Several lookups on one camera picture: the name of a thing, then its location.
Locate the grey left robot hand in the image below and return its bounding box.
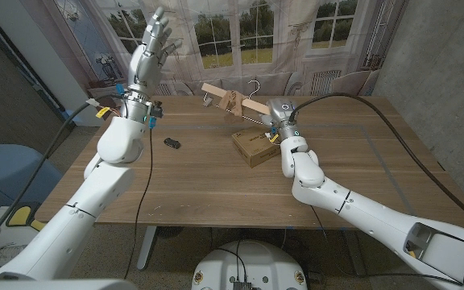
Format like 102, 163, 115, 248
126, 6, 184, 100

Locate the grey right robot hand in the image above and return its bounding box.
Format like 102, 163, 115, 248
259, 97, 300, 140

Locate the tan elastic arm wrap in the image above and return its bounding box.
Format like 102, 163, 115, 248
217, 89, 247, 118

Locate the wooden clip hanger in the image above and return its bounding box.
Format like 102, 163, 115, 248
201, 79, 273, 126

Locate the brown cardboard box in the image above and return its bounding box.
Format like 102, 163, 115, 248
231, 126, 284, 169

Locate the printed window backdrop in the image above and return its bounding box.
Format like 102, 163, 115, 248
18, 0, 410, 122

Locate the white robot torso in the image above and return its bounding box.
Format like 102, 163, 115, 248
191, 240, 309, 290

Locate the grey table leg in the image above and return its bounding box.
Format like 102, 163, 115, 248
342, 230, 368, 279
137, 225, 159, 271

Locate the yellow and black object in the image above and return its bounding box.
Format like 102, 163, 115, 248
5, 204, 48, 233

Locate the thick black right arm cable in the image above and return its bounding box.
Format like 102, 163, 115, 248
288, 92, 464, 234

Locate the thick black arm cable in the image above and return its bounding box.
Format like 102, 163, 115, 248
288, 92, 464, 234
0, 98, 100, 259

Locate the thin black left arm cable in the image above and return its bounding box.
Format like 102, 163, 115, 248
123, 126, 155, 280

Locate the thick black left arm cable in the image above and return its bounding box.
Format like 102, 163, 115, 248
0, 98, 100, 259

